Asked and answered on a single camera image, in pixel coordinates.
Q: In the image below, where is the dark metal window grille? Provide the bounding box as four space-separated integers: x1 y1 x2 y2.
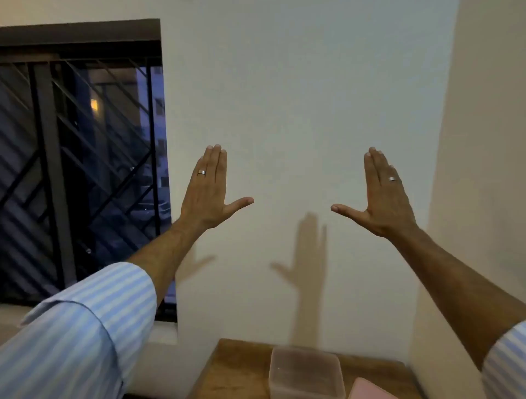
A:
0 55 165 307

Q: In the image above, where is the clear plastic container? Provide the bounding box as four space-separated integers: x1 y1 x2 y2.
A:
269 346 347 399

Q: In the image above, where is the pink flat object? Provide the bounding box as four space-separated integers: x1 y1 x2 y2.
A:
348 377 399 399

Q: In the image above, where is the person's right forearm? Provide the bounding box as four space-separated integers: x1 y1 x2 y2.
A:
384 225 526 371

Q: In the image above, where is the striped blue right shirt sleeve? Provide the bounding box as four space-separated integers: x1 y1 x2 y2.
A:
482 321 526 399

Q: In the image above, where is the striped blue shirt sleeve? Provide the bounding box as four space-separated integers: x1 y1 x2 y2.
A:
0 262 159 399
482 321 526 399

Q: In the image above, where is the dark framed window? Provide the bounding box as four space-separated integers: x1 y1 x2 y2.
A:
0 18 178 323

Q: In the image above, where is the person's left hand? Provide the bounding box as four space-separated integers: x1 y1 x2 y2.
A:
179 144 255 231

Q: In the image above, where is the person's left forearm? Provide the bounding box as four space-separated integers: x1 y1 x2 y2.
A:
127 217 208 307

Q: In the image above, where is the striped blue left shirt sleeve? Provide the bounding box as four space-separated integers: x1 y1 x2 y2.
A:
0 262 159 399

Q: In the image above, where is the person's right hand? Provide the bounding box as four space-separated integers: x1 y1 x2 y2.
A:
331 147 419 238

